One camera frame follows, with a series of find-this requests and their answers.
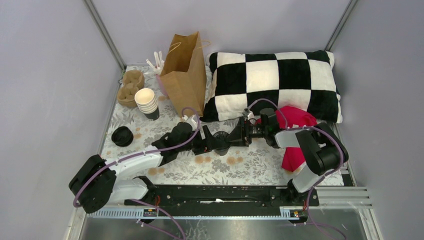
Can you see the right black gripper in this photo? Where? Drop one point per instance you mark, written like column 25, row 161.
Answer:
column 239, row 137

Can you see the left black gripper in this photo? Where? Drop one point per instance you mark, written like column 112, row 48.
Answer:
column 210, row 143

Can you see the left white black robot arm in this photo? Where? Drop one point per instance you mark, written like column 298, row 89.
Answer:
column 99, row 181

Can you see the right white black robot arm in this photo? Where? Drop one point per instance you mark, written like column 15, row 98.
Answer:
column 322, row 150

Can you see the black white checkered pillow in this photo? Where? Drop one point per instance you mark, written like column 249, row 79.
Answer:
column 303, row 80

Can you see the red cloth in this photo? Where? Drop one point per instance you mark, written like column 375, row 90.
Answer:
column 293, row 157

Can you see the brown paper bag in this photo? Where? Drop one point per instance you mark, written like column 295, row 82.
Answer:
column 184, row 74

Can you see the floral patterned table mat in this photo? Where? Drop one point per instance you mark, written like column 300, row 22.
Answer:
column 257, row 164

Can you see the stack of paper cups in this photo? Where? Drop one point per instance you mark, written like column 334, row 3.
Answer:
column 147, row 103

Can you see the white straws bundle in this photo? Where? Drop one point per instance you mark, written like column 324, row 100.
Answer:
column 159, row 64

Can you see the brown cardboard cup carrier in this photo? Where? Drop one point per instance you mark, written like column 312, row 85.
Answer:
column 133, row 81

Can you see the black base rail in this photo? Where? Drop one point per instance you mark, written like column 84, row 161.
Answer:
column 227, row 200

